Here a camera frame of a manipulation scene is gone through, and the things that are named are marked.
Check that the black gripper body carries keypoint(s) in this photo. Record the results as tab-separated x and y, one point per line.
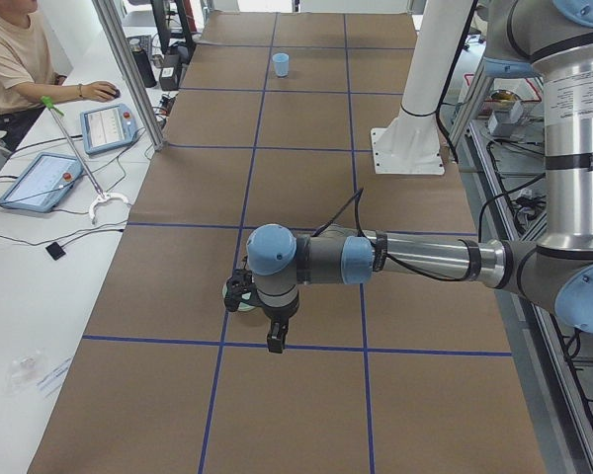
278	317

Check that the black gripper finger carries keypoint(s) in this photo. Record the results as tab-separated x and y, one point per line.
276	337

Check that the mint green bowl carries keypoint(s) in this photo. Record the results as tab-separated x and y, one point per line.
237	295

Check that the light blue paper cup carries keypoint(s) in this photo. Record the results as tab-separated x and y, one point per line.
281	64

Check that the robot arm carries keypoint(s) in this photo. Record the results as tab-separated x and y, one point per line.
551	38

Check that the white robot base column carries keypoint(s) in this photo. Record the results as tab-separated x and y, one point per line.
410	145

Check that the black water bottle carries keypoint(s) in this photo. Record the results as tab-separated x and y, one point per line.
142	62

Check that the small black square device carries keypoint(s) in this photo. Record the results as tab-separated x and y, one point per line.
55	250

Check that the far teach pendant tablet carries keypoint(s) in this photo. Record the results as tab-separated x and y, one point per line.
108	128

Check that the teach pendant tablet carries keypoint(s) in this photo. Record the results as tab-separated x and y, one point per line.
43	184
108	128

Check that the clear plastic bag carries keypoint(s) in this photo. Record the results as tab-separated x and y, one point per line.
25	371

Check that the black power adapter box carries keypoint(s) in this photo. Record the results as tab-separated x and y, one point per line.
170	72

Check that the near teach pendant tablet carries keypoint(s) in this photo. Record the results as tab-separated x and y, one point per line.
43	184

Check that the grey metal box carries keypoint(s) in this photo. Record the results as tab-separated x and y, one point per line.
503	122

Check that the seated person beige shirt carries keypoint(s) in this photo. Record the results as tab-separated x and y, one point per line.
26	73

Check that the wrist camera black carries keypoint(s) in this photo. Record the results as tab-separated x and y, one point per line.
241	275

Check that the green handled reacher grabber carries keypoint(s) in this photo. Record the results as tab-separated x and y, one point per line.
102	197

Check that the aluminium frame post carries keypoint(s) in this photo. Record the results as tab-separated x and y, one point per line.
113	29

